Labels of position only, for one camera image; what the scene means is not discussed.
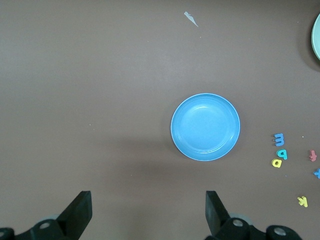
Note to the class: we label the blue plate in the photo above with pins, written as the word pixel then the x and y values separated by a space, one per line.
pixel 205 127

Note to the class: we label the green plate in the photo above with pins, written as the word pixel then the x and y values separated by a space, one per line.
pixel 317 37

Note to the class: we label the blue foam letter x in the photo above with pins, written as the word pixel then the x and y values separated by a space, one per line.
pixel 317 173

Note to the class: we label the brown table cover sheet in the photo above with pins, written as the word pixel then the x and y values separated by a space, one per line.
pixel 75 100

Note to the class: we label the blue foam letter m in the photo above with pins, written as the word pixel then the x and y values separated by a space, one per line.
pixel 279 140

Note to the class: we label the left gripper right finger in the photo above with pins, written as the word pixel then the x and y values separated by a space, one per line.
pixel 222 225

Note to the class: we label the yellow foam letter k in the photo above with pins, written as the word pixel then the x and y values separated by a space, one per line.
pixel 303 201

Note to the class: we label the teal foam letter p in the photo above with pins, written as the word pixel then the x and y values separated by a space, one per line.
pixel 285 155

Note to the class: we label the red foam letter f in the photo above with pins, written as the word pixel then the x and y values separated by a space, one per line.
pixel 312 155

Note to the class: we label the white paper scrap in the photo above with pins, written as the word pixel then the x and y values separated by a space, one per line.
pixel 190 18

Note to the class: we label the yellow foam letter d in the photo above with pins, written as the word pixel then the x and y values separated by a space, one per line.
pixel 273 163

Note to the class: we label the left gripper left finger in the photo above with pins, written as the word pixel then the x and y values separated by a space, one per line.
pixel 62 225

